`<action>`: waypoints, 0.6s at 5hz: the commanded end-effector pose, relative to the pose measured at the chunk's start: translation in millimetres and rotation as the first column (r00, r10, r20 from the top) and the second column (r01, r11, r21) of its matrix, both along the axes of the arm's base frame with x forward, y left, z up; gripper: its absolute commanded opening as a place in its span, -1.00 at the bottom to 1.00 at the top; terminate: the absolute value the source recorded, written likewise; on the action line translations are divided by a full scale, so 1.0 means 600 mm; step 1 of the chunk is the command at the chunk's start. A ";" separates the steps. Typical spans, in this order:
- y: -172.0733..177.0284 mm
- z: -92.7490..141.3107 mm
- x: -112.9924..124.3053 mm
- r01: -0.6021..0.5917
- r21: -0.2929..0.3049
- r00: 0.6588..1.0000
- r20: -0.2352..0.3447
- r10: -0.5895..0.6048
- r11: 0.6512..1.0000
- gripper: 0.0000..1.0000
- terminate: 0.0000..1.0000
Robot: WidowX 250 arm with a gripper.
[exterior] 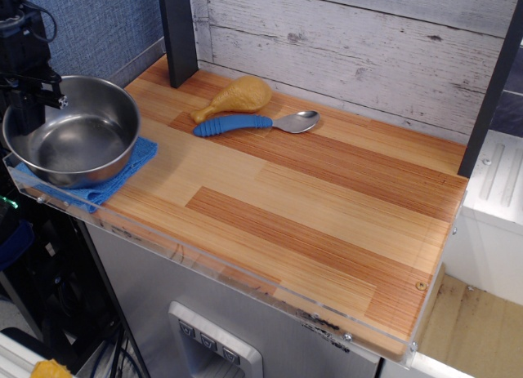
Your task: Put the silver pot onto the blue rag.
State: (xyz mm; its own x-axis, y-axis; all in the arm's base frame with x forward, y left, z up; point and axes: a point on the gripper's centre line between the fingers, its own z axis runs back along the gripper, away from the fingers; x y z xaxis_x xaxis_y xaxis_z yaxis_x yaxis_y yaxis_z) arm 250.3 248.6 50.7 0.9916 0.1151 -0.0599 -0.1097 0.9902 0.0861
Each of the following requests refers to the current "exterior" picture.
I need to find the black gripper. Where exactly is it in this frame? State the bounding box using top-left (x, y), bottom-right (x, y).
top-left (1, 37), bottom-right (68, 135)

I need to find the metal pot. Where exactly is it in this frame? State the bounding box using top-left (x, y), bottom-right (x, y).
top-left (2, 75), bottom-right (141, 189)

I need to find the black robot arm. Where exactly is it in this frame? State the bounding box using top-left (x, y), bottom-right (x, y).
top-left (1, 0), bottom-right (67, 135)

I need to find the blue folded cloth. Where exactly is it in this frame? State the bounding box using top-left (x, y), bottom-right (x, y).
top-left (14, 137), bottom-right (159, 213)

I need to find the clear acrylic table guard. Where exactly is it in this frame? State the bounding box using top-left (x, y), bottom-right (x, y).
top-left (2, 38), bottom-right (469, 371)

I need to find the yellow toy chicken drumstick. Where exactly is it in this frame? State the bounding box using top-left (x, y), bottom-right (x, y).
top-left (190, 76), bottom-right (273, 124)

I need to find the yellow object at bottom left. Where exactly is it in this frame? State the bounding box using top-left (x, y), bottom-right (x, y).
top-left (29, 359), bottom-right (73, 378)

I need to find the blue-handled metal spoon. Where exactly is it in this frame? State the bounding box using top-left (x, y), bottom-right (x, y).
top-left (193, 111), bottom-right (320, 137)

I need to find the dark grey right post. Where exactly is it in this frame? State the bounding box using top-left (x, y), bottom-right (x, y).
top-left (458, 0), bottom-right (522, 178)

